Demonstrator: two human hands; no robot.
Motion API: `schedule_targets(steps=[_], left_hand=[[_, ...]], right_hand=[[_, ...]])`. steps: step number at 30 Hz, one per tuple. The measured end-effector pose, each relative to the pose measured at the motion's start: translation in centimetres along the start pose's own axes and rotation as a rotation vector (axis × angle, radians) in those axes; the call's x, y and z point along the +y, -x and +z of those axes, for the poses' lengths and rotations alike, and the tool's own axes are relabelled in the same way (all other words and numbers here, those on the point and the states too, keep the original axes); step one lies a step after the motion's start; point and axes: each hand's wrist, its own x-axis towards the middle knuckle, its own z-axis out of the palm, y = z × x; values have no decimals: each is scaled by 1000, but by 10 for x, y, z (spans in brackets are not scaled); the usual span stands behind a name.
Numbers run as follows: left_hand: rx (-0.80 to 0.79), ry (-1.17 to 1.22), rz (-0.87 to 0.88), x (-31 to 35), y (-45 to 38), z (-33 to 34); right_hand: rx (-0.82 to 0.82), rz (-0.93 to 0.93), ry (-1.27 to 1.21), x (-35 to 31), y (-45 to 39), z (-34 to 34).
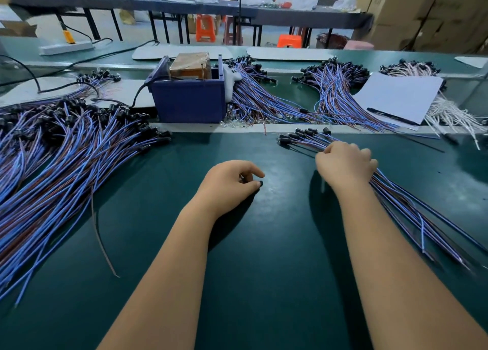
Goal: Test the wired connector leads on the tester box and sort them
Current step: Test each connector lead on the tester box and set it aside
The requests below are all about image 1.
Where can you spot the person's right hand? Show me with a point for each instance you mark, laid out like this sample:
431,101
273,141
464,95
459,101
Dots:
345,167

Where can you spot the orange plug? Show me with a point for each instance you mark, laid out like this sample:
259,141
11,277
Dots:
69,36

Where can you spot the person's left hand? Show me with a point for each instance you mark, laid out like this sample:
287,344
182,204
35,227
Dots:
225,186

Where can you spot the person's right forearm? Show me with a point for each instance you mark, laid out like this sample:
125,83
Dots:
412,277

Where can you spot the blue plastic tester box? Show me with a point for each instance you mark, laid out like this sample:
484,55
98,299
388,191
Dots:
189,98

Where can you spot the white power strip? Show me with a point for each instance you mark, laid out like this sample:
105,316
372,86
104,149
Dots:
66,48

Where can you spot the pink plastic stool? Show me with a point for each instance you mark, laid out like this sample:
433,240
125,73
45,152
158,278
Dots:
358,45

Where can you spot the white paper sheet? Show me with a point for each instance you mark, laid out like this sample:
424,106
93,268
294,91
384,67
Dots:
398,96

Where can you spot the black pen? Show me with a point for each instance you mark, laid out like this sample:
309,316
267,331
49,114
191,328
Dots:
393,116

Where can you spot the thin black stand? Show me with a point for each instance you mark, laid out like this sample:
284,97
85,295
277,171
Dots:
240,10

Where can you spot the open cardboard box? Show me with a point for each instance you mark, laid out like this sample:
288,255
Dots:
17,29

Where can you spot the stack of large cardboard boxes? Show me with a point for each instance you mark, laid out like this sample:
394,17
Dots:
427,14

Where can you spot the orange plastic stool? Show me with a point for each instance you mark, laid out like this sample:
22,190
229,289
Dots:
290,41
206,29

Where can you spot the white flat mat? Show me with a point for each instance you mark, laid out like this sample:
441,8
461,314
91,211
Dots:
290,54
183,52
473,61
122,93

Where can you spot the brown cardboard block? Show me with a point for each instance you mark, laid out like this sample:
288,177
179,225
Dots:
190,66

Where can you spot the person's left forearm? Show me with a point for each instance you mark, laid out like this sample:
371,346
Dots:
164,285

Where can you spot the long grey workbench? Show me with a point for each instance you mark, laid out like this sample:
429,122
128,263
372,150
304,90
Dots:
190,9

